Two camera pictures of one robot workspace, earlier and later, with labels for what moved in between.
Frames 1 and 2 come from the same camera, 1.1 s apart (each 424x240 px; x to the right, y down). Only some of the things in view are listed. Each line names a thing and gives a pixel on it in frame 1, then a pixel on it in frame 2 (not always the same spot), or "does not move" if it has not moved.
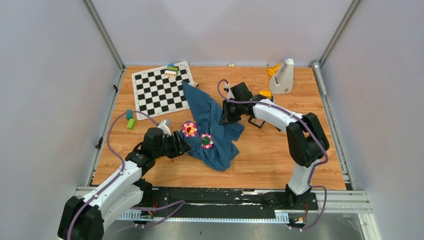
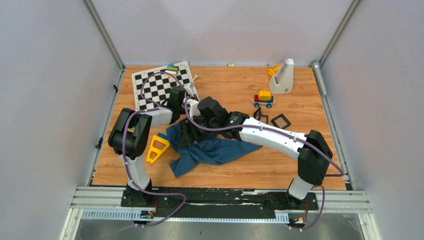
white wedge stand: x=282 y=82 does not move
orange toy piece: x=271 y=71 does not move
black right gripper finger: x=227 y=115 -> x=190 y=133
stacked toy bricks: x=171 y=70 does not move
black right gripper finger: x=236 y=112 -> x=199 y=134
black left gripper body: x=166 y=148 -> x=180 y=107
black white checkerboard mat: x=155 y=94 does not move
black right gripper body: x=236 y=104 -> x=212 y=124
